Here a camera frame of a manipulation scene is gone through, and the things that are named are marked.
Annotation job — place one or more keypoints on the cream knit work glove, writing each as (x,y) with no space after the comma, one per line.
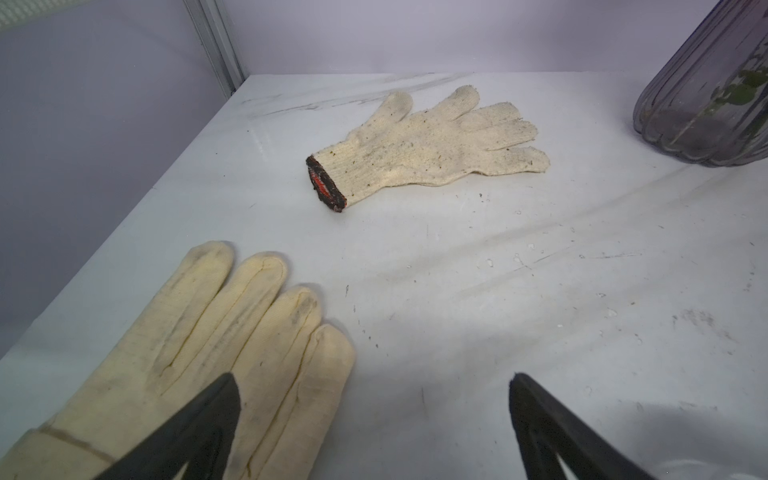
(397,146)

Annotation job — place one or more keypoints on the aluminium frame profile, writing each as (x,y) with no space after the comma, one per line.
(216,34)

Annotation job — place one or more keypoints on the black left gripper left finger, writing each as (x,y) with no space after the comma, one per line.
(194,443)

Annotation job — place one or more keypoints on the dark ribbed glass vase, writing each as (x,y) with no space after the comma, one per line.
(708,104)

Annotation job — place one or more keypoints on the yellow leather work glove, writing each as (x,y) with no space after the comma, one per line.
(213,316)

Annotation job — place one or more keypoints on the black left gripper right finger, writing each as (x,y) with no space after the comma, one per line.
(549,436)

